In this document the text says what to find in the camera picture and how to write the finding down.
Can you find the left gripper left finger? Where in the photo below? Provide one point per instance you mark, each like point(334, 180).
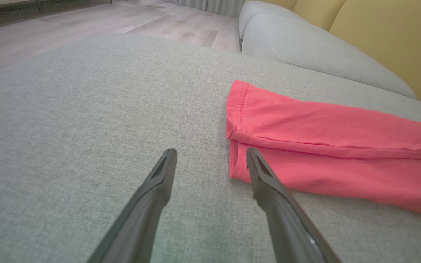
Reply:
point(141, 219)

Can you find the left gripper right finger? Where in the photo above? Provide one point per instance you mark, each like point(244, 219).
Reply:
point(287, 226)

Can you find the red shorts with white panel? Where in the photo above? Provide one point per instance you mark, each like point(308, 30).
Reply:
point(323, 120)

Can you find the large grey sofa seat cushion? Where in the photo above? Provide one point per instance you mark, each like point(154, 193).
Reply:
point(68, 128)

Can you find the grey curtain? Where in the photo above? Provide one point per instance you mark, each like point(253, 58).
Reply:
point(214, 5)

